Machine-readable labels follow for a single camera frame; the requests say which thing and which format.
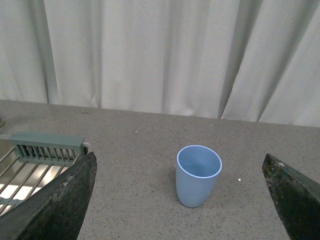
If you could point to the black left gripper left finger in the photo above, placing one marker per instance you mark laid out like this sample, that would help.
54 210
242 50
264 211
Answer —
57 211

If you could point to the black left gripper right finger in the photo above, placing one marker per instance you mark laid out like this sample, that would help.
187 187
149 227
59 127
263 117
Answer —
296 198

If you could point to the blue plastic cup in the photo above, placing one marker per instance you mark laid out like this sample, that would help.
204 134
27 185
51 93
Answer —
197 170

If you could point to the green dish drying rack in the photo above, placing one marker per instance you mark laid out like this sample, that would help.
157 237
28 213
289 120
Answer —
30 160

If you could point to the white curtain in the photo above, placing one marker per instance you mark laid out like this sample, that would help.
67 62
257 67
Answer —
248 60

